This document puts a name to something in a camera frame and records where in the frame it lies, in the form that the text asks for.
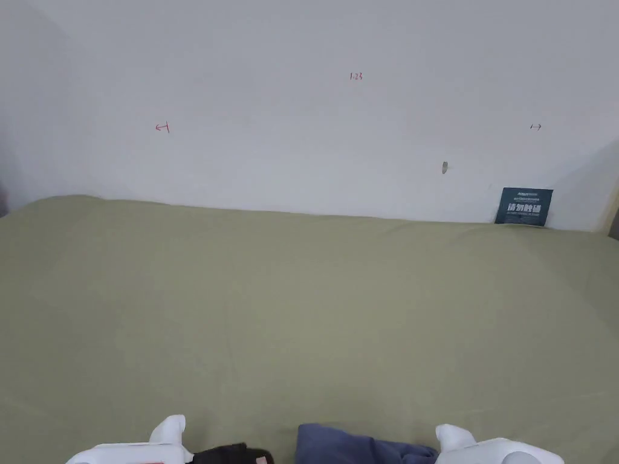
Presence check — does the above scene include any bed with pale green sheet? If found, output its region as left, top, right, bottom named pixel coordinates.
left=0, top=195, right=619, bottom=464

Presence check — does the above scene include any dark blue shirt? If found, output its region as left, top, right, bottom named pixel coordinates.
left=294, top=424, right=440, bottom=464

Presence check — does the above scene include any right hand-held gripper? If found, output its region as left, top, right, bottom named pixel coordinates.
left=435, top=424, right=566, bottom=464

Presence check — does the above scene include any dark teal sign card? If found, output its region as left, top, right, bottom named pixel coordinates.
left=494, top=187, right=555, bottom=228

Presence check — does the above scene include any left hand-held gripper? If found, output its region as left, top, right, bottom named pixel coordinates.
left=65, top=414, right=277, bottom=464

